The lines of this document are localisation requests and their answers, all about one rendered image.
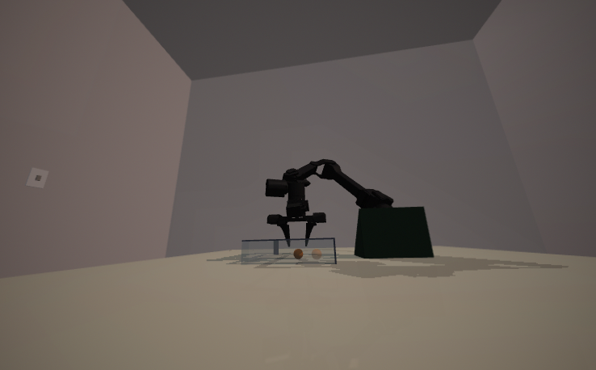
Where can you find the low clear glass wall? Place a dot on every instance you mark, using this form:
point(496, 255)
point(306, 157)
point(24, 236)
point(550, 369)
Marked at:
point(288, 252)

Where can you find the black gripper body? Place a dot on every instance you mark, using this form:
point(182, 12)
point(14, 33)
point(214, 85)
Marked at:
point(317, 217)

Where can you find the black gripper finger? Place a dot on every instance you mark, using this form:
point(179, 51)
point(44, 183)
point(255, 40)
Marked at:
point(309, 227)
point(285, 229)

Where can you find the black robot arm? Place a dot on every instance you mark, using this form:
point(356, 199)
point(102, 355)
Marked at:
point(294, 181)

